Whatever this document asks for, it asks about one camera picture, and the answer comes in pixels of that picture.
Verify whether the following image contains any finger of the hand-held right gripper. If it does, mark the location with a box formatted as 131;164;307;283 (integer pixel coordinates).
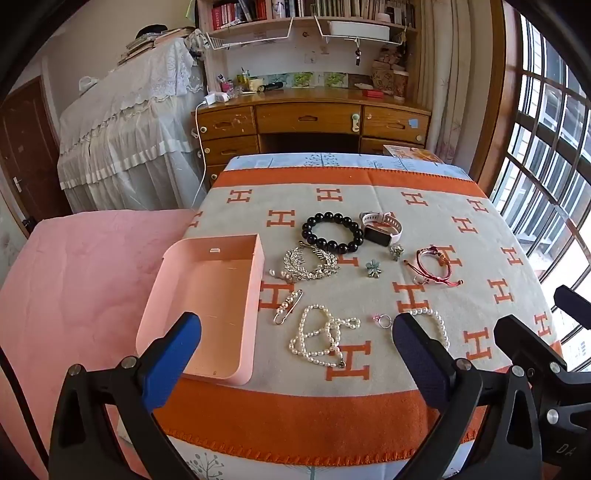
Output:
553;285;591;329
493;315;571;377

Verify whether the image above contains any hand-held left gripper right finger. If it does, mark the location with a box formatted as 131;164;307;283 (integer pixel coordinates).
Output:
392;313;543;480

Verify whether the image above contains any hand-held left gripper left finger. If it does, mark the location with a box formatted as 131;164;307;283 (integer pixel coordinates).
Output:
48;311;202;480

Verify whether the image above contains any pearl bracelet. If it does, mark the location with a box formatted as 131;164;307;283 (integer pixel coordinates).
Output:
409;307;451;352

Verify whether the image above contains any pink storage box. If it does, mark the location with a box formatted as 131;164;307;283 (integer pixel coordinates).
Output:
135;233;265;387

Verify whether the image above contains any pearl necklace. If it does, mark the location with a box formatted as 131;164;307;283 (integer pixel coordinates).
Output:
289;304;362;368

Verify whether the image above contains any red cord bracelet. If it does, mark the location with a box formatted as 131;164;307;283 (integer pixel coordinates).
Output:
404;246;464;288

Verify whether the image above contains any pearl pin brooch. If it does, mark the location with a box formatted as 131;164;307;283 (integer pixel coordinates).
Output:
272;288;304;325

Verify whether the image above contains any white smart watch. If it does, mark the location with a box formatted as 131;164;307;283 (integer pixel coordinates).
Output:
359;210;403;247

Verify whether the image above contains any silver rhinestone hair comb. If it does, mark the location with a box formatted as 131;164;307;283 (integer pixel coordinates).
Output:
269;240;341;283

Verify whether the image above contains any black bead bracelet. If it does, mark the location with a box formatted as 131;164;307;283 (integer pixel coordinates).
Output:
301;211;365;254

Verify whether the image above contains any orange and cream patterned blanket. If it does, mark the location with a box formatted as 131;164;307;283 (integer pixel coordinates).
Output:
115;166;566;467

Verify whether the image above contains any barred window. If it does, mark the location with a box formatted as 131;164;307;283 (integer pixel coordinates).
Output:
489;14;591;374

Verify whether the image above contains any orange magazine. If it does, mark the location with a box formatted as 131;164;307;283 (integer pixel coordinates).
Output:
383;144;444;162

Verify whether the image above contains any lace covered piano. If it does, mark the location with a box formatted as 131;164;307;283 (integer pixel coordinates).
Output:
56;32;208;215

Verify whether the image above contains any tree print tablecloth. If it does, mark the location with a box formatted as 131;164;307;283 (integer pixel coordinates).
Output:
117;152;472;480

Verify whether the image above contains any floral curtain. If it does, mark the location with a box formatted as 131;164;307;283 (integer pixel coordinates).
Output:
418;0;492;164

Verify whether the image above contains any brown wooden door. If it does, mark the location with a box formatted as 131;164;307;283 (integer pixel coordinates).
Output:
0;76;72;227

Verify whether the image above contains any wooden desk with drawers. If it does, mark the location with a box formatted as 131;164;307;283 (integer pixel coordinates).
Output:
191;88;432;188

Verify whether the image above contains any brown patterned bag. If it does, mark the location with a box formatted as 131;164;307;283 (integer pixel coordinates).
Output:
370;48;407;95

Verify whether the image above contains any strip of green photo cards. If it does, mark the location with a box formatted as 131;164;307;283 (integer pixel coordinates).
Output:
281;71;354;89

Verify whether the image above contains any stack of books on piano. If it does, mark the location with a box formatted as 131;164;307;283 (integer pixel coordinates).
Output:
117;28;197;65

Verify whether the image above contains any patterned pouch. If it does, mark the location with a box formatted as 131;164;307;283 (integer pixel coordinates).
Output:
185;30;206;61

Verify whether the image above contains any wooden bookshelf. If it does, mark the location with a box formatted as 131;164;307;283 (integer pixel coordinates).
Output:
196;0;423;100

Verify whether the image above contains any white tray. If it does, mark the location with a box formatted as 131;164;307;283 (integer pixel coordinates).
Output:
329;19;391;37

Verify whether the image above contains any row of books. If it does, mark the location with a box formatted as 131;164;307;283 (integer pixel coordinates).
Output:
210;0;416;28

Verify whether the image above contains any white cable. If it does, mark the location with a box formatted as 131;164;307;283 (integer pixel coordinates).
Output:
189;99;208;210

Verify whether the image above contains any white wire basket with tray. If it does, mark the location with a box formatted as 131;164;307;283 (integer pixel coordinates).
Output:
314;15;407;47

